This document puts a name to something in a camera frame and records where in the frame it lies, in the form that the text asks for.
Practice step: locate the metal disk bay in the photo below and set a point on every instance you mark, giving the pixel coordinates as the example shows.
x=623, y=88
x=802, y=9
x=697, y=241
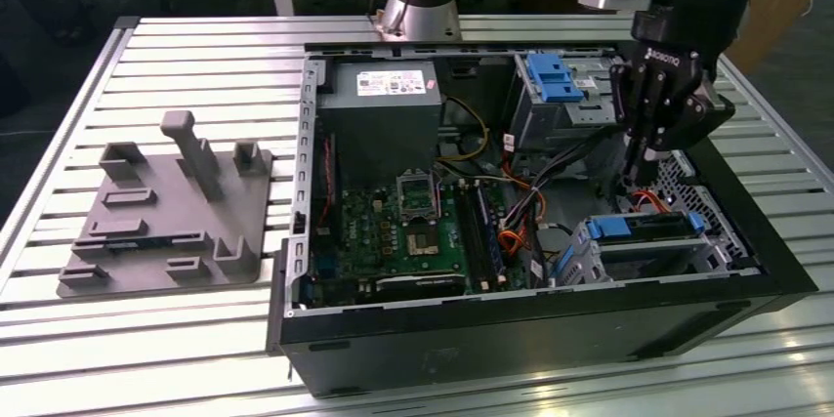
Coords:
x=651, y=261

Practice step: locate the black table corner cap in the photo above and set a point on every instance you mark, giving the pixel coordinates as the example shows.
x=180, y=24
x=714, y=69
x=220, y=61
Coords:
x=127, y=22

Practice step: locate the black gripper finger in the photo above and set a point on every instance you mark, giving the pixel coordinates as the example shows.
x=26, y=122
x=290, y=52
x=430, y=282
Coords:
x=629, y=95
x=701, y=124

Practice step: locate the CPU socket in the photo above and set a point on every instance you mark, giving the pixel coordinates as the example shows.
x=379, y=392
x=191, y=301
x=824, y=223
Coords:
x=417, y=192

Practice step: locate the grey parts rack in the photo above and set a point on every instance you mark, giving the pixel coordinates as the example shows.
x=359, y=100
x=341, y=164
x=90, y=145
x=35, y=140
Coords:
x=170, y=221

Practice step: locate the square chipset chip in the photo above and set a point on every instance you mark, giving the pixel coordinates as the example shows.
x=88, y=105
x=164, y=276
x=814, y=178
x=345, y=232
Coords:
x=422, y=244

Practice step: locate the blue drive carrier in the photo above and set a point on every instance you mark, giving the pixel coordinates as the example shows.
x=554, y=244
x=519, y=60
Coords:
x=553, y=80

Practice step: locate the black PC case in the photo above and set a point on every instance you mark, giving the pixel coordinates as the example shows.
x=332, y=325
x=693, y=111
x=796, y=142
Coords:
x=521, y=339

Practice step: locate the black graphics card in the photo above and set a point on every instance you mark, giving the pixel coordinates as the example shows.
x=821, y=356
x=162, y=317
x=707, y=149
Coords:
x=417, y=285

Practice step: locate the hard disk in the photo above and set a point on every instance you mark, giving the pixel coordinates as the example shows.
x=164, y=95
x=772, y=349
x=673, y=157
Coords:
x=651, y=227

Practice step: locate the black power supply unit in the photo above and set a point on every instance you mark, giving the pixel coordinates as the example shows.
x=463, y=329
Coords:
x=378, y=134

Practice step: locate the metal drive cage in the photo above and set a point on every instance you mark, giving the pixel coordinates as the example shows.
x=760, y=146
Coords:
x=586, y=114

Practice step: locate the green motherboard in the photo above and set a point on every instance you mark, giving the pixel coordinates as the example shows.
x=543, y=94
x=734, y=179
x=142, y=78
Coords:
x=371, y=236

